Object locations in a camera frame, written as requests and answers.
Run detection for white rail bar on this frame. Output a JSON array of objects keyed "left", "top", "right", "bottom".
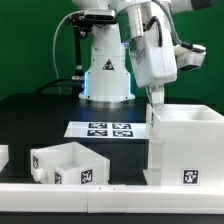
[
  {"left": 0, "top": 183, "right": 224, "bottom": 214},
  {"left": 0, "top": 145, "right": 9, "bottom": 172}
]

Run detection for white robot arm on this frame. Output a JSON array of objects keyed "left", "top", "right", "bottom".
[{"left": 71, "top": 0, "right": 220, "bottom": 111}]

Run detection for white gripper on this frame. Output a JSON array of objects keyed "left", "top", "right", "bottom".
[{"left": 130, "top": 28, "right": 177, "bottom": 113}]

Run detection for white left rail bar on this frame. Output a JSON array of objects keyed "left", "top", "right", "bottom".
[{"left": 0, "top": 145, "right": 9, "bottom": 172}]

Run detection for fiducial marker sheet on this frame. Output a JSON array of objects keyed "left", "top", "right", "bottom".
[{"left": 64, "top": 121, "right": 146, "bottom": 139}]

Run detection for white drawer cabinet housing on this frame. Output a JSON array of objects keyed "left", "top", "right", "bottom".
[{"left": 143, "top": 104, "right": 224, "bottom": 186}]

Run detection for black camera on stand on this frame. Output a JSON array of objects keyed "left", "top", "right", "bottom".
[{"left": 53, "top": 9, "right": 118, "bottom": 81}]

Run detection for black ribbed cable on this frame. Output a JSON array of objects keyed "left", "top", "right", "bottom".
[{"left": 146, "top": 0, "right": 194, "bottom": 51}]

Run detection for white front rail bar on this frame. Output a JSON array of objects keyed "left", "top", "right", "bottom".
[{"left": 0, "top": 183, "right": 224, "bottom": 214}]

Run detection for white drawer with knob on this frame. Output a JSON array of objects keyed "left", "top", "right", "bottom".
[{"left": 30, "top": 142, "right": 110, "bottom": 185}]

